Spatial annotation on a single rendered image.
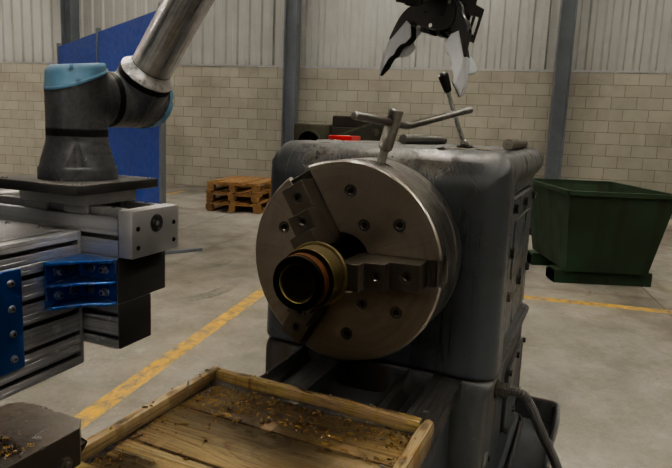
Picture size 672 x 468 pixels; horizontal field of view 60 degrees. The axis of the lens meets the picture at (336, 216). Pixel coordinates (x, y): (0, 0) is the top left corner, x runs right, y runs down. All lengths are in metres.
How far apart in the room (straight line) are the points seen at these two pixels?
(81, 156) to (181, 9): 0.35
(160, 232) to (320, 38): 10.33
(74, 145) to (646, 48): 10.57
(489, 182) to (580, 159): 10.00
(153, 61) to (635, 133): 10.24
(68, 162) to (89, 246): 0.17
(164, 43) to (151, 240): 0.40
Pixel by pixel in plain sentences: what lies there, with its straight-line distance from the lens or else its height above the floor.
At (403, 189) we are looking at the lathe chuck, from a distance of 0.84.
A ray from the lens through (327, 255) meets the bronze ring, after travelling 0.78.
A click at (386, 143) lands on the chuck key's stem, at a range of 0.88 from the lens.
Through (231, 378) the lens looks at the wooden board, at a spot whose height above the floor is 0.90.
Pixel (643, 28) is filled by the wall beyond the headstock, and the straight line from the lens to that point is 11.28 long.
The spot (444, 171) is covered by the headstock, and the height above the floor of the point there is 1.22.
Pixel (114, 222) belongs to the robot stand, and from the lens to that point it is 1.15.
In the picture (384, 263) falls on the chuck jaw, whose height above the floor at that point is 1.10.
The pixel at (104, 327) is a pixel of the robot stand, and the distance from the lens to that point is 1.22.
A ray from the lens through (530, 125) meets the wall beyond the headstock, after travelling 10.85.
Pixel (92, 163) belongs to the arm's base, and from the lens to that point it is 1.23.
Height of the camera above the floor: 1.28
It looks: 9 degrees down
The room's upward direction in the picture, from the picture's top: 2 degrees clockwise
